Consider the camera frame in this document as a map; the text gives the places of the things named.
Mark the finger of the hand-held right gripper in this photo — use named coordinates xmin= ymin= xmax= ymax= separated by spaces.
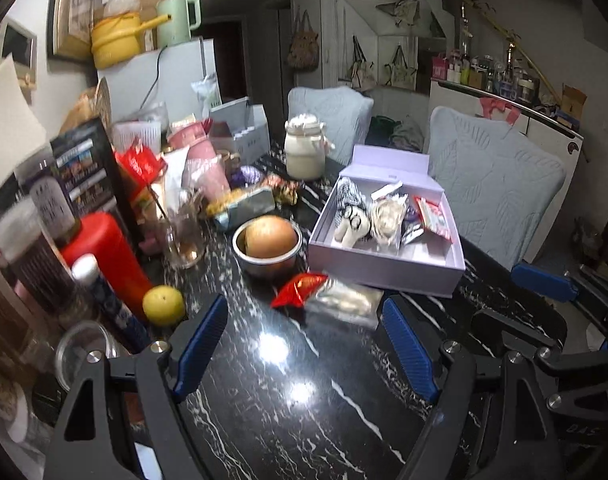
xmin=471 ymin=307 xmax=608 ymax=377
xmin=511 ymin=262 xmax=608 ymax=326

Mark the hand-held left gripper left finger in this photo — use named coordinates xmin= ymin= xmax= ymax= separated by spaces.
xmin=44 ymin=292 xmax=229 ymax=480

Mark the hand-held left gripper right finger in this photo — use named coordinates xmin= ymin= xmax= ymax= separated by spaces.
xmin=381 ymin=294 xmax=565 ymax=480

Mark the lavender gift box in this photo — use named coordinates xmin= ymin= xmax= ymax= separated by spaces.
xmin=308 ymin=144 xmax=466 ymax=298

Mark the red clear snack packet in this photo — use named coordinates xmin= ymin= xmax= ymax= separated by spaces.
xmin=270 ymin=272 xmax=385 ymax=331

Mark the purple silver snack packet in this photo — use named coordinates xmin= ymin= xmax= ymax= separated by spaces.
xmin=400 ymin=206 xmax=426 ymax=247

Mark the white plush toy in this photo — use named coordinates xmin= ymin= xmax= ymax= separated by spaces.
xmin=334 ymin=176 xmax=372 ymax=247

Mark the yellow lemon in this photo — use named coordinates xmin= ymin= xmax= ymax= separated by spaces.
xmin=142 ymin=285 xmax=186 ymax=326

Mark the blue spray can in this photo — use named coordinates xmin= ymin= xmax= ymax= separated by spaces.
xmin=71 ymin=254 xmax=150 ymax=353

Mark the clear glass cup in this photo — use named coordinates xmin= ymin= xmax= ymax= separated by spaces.
xmin=156 ymin=200 xmax=205 ymax=268

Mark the metal bowl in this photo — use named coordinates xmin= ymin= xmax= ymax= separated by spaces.
xmin=232 ymin=220 xmax=304 ymax=278

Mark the large chair, blue quilted cover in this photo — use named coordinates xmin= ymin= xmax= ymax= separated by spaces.
xmin=428 ymin=106 xmax=569 ymax=271

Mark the round glass lid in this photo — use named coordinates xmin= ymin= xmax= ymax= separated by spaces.
xmin=54 ymin=322 xmax=130 ymax=391

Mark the red white snack packet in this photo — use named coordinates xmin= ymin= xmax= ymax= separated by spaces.
xmin=414 ymin=196 xmax=452 ymax=243

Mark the red bottle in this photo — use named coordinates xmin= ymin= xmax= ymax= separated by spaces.
xmin=59 ymin=212 xmax=152 ymax=321

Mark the clear packet of cream snack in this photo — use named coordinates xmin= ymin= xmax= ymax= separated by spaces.
xmin=369 ymin=182 xmax=410 ymax=252

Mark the silver yellow snack packet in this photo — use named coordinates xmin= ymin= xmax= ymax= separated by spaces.
xmin=206 ymin=185 xmax=276 ymax=231

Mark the pink cup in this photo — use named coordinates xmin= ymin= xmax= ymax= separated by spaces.
xmin=166 ymin=125 xmax=232 ymax=201

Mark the brown snack packet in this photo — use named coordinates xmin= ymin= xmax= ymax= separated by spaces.
xmin=264 ymin=174 xmax=304 ymax=206

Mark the red bow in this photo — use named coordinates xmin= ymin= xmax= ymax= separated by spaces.
xmin=478 ymin=95 xmax=522 ymax=126

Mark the cardboard box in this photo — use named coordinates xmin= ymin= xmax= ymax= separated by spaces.
xmin=559 ymin=85 xmax=589 ymax=121

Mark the dark glass jar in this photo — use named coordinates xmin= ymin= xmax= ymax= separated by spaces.
xmin=0 ymin=205 xmax=77 ymax=311

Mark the red snack bag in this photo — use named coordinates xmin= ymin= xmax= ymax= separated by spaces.
xmin=115 ymin=141 xmax=167 ymax=201

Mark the pile of clothes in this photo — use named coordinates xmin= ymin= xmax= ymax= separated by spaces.
xmin=391 ymin=117 xmax=427 ymax=153

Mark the white cabinet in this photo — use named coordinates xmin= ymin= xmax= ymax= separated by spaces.
xmin=428 ymin=79 xmax=585 ymax=161

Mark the white paper box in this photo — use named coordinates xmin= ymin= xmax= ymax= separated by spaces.
xmin=209 ymin=96 xmax=271 ymax=166

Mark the cream pig-shaped jar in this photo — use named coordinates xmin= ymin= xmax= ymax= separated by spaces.
xmin=284 ymin=114 xmax=336 ymax=181

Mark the black printed box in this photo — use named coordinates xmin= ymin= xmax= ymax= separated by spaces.
xmin=51 ymin=119 xmax=135 ymax=241

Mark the row of bottles and jars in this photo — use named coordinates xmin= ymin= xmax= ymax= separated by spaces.
xmin=431 ymin=2 xmax=540 ymax=103

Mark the white plastic basket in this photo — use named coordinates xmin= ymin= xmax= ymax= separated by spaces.
xmin=113 ymin=121 xmax=162 ymax=153

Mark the green bag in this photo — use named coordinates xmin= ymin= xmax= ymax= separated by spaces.
xmin=369 ymin=116 xmax=400 ymax=148

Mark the small chair, blue quilted cover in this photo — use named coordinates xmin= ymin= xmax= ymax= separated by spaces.
xmin=287 ymin=86 xmax=375 ymax=166

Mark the white green pouch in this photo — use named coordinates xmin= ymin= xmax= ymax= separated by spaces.
xmin=191 ymin=74 xmax=222 ymax=122

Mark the beige hanging tote bag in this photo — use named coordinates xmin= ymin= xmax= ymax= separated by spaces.
xmin=386 ymin=45 xmax=417 ymax=88
xmin=349 ymin=35 xmax=377 ymax=92
xmin=376 ymin=0 xmax=420 ymax=26

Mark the round woven mat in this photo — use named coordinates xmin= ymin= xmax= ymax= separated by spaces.
xmin=59 ymin=77 xmax=115 ymax=131

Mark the white refrigerator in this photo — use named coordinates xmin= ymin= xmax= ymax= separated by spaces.
xmin=96 ymin=37 xmax=217 ymax=131

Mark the brown door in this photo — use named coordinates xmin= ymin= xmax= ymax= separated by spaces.
xmin=199 ymin=17 xmax=250 ymax=103

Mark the white paper sheet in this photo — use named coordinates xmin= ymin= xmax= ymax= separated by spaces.
xmin=0 ymin=55 xmax=47 ymax=191

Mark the yellow pot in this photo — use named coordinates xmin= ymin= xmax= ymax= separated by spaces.
xmin=90 ymin=11 xmax=175 ymax=70

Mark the brown hanging tote bag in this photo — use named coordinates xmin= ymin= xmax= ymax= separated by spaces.
xmin=286 ymin=10 xmax=320 ymax=72

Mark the green kettle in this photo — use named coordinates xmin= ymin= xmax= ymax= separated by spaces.
xmin=156 ymin=0 xmax=202 ymax=48

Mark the small framed picture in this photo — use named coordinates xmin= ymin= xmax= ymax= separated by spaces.
xmin=0 ymin=17 xmax=39 ymax=91

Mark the large framed picture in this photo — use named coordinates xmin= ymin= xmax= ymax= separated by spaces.
xmin=48 ymin=0 xmax=97 ymax=61

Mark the black power cable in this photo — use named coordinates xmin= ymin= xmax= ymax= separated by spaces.
xmin=140 ymin=47 xmax=164 ymax=111

